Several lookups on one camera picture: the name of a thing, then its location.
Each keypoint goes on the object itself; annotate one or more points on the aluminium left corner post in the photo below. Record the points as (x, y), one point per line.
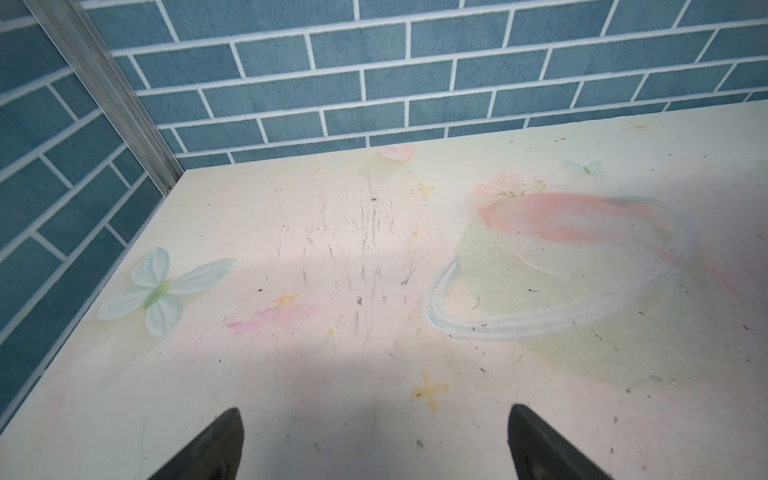
(77, 40)

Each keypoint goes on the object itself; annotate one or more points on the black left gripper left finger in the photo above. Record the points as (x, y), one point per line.
(215, 453)

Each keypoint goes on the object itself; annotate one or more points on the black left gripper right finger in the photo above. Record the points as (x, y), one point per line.
(540, 452)

